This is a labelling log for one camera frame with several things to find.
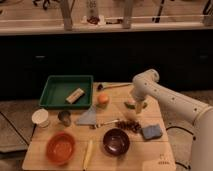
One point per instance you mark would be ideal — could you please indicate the black spoon wooden handle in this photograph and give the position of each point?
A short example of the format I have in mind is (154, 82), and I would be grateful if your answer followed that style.
(104, 86)

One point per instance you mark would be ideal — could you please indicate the dark grapes bunch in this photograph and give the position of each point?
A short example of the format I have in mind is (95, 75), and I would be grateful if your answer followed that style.
(129, 125)

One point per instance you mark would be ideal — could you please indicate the blue sponge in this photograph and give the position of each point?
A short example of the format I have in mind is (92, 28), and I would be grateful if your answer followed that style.
(152, 132)

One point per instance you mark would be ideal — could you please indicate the orange bowl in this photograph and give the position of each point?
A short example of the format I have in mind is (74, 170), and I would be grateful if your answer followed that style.
(60, 148)

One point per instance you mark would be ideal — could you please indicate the wooden block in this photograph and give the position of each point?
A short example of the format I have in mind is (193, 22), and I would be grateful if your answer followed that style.
(74, 96)

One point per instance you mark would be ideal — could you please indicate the green plastic tray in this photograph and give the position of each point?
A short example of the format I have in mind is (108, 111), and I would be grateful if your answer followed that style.
(59, 87)

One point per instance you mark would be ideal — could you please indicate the small metal cup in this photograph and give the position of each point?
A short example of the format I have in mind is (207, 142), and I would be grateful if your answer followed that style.
(64, 117)

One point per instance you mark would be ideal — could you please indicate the white paper cup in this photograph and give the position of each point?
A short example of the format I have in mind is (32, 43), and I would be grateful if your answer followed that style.
(41, 118)

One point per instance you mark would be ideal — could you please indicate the purple bowl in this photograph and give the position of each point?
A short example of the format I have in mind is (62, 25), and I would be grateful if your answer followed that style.
(116, 142)

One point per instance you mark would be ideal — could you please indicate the yellow banana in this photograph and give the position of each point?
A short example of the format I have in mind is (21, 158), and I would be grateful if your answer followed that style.
(88, 155)

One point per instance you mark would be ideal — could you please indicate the blue cloth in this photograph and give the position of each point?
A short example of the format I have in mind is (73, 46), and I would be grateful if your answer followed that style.
(88, 117)

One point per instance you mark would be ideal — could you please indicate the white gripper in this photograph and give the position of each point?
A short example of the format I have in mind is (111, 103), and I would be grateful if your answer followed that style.
(138, 96)

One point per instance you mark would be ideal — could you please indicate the orange fruit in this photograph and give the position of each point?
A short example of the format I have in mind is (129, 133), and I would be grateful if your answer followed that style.
(103, 99)

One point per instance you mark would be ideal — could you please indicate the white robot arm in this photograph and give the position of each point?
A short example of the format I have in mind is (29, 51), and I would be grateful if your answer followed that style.
(198, 113)

